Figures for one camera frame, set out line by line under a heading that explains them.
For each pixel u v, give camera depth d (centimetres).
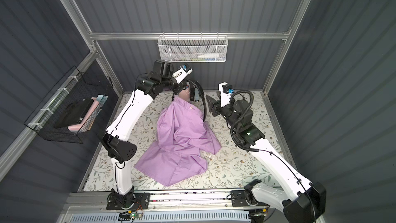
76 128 65
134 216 70
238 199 73
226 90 55
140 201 73
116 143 47
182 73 64
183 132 87
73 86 75
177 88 70
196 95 112
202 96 78
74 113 69
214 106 60
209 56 89
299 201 37
